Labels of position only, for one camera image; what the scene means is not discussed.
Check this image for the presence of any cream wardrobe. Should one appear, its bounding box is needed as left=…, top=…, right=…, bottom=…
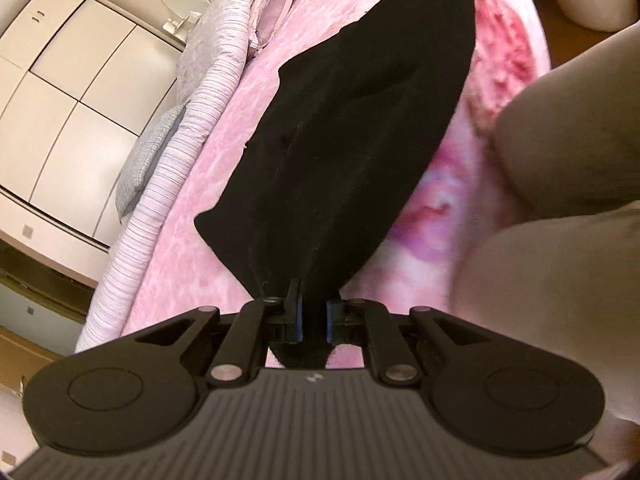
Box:
left=0, top=0, right=201, bottom=286

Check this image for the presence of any striped white quilt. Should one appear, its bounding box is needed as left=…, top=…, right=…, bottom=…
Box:
left=75, top=0, right=273, bottom=353

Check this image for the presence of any person's beige trouser leg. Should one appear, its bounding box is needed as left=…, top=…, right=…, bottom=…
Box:
left=492, top=25, right=640, bottom=223
left=452, top=205, right=640, bottom=421

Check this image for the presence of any black garment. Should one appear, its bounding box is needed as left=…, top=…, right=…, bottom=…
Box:
left=194, top=0, right=483, bottom=368

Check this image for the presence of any pink floral blanket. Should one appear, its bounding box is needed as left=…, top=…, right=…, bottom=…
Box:
left=117, top=0, right=553, bottom=371

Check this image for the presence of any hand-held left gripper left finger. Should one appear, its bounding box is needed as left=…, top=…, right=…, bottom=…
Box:
left=132, top=278, right=303, bottom=388

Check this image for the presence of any grey pillow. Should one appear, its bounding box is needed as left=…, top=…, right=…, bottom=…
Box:
left=115, top=105, right=188, bottom=218
left=175, top=2, right=236, bottom=106

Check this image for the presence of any lilac folded cloth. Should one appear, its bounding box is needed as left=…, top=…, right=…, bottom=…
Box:
left=250, top=0, right=308, bottom=56

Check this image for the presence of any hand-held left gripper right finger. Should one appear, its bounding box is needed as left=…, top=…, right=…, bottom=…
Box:
left=325, top=298, right=493, bottom=388

